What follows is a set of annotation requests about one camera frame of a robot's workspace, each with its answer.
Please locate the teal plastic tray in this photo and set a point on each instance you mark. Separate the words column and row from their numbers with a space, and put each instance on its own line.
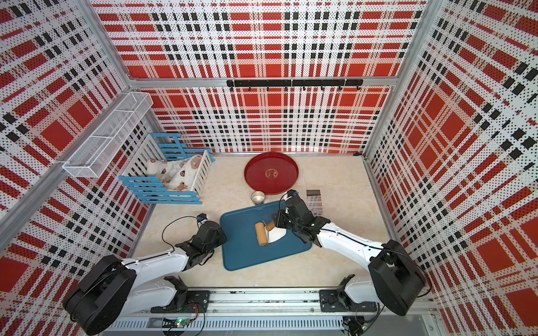
column 242, row 248

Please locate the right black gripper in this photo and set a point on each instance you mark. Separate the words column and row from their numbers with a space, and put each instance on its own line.
column 280, row 220

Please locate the baby doll in crib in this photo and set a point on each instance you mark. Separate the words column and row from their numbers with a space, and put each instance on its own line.
column 176, row 176

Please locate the green circuit board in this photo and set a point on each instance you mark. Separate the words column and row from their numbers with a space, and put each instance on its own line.
column 175, row 323

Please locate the wooden rolling pin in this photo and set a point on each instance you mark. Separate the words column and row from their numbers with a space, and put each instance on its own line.
column 263, row 232

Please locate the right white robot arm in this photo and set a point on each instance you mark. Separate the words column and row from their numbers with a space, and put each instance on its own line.
column 395, row 280

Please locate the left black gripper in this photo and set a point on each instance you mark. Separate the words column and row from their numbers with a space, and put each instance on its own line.
column 222, row 237

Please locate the blue white toy crib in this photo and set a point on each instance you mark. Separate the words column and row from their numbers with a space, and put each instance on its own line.
column 166, row 147

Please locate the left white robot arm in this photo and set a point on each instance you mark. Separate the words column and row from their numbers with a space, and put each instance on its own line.
column 115, row 288

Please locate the white dough piece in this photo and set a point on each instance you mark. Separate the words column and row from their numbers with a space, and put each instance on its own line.
column 275, row 234

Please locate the white wire mesh basket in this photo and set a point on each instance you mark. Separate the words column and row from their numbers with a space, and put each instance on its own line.
column 95, row 154

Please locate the round red tray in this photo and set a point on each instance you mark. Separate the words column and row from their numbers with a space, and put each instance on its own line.
column 271, row 173

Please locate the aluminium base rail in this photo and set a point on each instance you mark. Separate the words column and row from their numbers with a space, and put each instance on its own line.
column 283, row 311

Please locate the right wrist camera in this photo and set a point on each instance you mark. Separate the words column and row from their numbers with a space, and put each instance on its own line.
column 289, row 194

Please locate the black wall hook rail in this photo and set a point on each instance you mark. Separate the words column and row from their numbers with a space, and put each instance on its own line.
column 290, row 83

